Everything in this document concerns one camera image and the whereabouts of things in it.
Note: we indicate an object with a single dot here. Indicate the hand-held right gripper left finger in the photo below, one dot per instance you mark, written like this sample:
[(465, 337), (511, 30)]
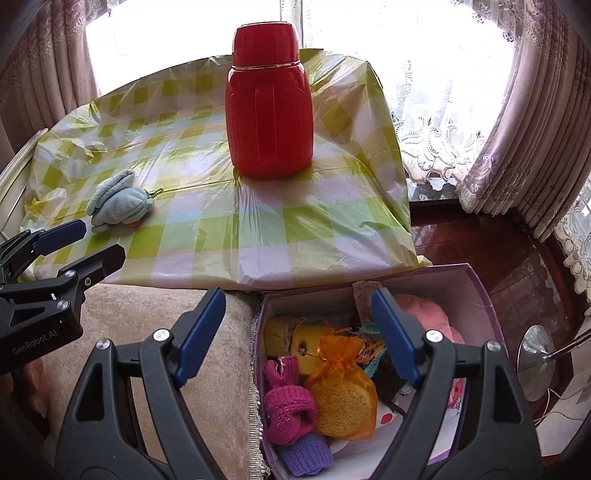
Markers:
[(201, 337)]

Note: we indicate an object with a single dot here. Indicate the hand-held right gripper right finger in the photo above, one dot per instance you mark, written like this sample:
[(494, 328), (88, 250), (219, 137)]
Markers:
[(397, 337)]

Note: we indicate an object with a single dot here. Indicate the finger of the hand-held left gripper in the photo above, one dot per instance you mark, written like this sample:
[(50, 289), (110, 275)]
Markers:
[(99, 263), (60, 236)]

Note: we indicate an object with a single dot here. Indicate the salmon pink cloth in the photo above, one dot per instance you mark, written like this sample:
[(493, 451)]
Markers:
[(429, 314)]

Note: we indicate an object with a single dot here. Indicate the light blue plush toy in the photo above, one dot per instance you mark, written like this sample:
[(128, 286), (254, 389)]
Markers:
[(120, 203)]

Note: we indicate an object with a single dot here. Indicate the purple cardboard box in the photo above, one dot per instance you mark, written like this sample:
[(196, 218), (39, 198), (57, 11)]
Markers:
[(443, 281)]

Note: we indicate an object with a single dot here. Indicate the yellow sponge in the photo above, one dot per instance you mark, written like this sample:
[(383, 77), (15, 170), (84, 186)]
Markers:
[(279, 337)]

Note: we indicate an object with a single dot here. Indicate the pink cartoon pouch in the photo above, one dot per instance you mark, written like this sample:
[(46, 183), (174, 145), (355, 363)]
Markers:
[(455, 392)]

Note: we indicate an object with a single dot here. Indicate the orange mesh bag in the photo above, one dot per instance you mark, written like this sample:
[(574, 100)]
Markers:
[(341, 401)]

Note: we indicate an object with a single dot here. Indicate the magenta knit glove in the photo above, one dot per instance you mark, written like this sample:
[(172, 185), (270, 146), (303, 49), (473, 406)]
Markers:
[(281, 374), (291, 415)]

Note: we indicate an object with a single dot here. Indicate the orange fruit print pouch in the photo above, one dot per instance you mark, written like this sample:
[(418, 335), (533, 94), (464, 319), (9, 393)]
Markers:
[(369, 443)]

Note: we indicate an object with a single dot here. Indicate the purple knit glove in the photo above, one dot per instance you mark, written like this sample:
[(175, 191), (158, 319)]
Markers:
[(307, 454)]

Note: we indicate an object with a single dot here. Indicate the person's left hand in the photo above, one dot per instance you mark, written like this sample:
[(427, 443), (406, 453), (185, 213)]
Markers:
[(34, 383)]

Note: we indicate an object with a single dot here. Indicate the white ornate cabinet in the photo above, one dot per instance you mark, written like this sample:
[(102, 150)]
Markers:
[(14, 184)]

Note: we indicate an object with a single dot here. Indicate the green checkered plastic tablecloth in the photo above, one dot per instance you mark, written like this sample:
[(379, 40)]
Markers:
[(277, 230)]

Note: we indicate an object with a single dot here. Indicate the metal floor lamp stand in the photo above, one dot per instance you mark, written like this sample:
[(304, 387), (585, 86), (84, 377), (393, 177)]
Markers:
[(535, 360)]

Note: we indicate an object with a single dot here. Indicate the mauve drape curtain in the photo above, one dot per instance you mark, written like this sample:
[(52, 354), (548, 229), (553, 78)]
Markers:
[(531, 138), (41, 69)]

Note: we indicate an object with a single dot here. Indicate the white lace curtain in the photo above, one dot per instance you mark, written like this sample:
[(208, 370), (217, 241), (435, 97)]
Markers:
[(438, 138), (579, 249)]

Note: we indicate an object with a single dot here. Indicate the red thermos flask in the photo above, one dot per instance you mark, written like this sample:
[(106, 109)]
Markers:
[(268, 115)]

